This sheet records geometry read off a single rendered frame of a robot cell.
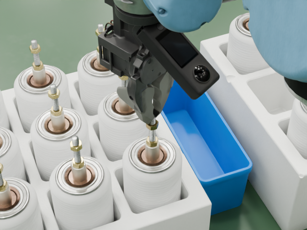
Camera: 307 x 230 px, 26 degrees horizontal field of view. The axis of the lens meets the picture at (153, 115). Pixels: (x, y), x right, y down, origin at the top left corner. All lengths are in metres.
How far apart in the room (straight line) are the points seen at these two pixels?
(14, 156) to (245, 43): 0.49
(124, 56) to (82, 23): 0.83
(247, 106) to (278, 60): 0.90
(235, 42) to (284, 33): 0.95
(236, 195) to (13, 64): 0.65
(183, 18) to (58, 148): 0.46
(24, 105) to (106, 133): 0.16
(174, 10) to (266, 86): 0.67
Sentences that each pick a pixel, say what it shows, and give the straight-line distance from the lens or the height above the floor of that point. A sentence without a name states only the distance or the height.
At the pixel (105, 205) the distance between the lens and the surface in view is 1.05.
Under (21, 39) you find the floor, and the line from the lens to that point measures 1.69.
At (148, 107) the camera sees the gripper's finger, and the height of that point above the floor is 0.38.
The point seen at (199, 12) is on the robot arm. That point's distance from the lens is 0.70.
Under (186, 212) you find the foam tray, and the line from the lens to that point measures 1.08.
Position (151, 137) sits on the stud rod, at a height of 0.30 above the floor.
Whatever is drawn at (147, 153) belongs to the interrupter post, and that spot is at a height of 0.27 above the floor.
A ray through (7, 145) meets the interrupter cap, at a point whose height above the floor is 0.25.
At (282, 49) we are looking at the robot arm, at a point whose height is 0.83.
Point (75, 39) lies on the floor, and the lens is 1.67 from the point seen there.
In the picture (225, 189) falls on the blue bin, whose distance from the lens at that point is 1.25.
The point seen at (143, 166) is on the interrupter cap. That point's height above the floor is 0.25.
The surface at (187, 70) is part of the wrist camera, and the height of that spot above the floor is 0.48.
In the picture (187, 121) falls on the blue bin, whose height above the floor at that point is 0.00.
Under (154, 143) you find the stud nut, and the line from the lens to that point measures 1.03.
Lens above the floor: 1.05
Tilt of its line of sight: 46 degrees down
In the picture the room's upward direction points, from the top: straight up
